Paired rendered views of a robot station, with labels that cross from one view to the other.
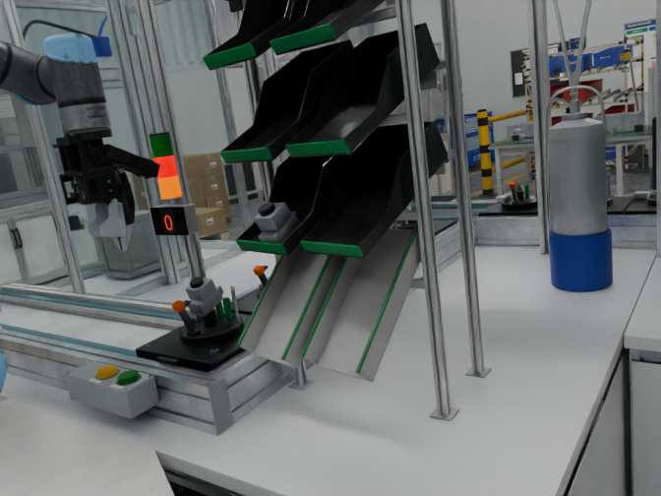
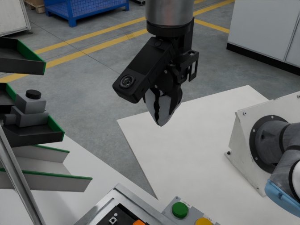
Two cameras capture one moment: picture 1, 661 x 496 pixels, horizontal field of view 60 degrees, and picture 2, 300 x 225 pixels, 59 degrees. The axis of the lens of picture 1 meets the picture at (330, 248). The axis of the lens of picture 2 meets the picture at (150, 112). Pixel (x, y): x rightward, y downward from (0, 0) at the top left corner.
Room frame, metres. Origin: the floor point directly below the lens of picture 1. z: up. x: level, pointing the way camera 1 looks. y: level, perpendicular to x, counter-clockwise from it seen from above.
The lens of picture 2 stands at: (1.43, 0.37, 1.58)
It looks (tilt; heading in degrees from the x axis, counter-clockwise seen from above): 38 degrees down; 183
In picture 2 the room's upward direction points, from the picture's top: straight up
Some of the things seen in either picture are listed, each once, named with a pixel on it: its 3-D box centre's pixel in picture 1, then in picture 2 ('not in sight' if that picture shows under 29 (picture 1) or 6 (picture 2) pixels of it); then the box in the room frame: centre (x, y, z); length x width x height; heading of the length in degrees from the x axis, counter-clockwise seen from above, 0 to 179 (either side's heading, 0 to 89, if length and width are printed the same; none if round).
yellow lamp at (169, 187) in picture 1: (169, 187); not in sight; (1.42, 0.37, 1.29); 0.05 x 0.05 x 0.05
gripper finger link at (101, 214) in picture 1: (103, 228); (172, 106); (1.01, 0.39, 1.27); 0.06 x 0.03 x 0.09; 144
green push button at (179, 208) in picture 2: (129, 379); (179, 210); (1.04, 0.42, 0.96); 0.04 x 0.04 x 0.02
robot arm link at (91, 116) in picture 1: (87, 119); (167, 7); (1.00, 0.37, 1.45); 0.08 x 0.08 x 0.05
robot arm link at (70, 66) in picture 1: (74, 71); not in sight; (1.00, 0.38, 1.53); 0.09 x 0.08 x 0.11; 52
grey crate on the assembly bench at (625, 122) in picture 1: (619, 122); not in sight; (5.71, -2.99, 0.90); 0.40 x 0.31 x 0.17; 46
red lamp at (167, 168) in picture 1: (165, 166); not in sight; (1.42, 0.37, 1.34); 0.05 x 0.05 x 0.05
